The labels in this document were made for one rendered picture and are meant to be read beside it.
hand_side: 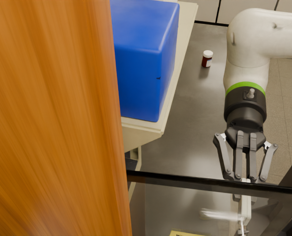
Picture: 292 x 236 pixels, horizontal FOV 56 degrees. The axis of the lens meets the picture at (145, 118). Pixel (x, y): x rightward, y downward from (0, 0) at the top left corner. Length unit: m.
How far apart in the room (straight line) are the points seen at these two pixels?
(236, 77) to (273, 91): 2.21
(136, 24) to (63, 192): 0.18
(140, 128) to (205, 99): 0.91
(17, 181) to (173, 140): 0.77
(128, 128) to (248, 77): 0.44
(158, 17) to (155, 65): 0.06
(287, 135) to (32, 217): 2.31
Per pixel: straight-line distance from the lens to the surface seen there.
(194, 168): 0.95
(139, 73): 0.25
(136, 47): 0.24
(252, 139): 0.59
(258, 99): 0.65
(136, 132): 0.30
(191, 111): 1.13
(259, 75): 0.70
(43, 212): 0.35
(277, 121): 2.60
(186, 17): 0.49
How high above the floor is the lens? 1.73
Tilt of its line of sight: 47 degrees down
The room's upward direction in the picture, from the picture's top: straight up
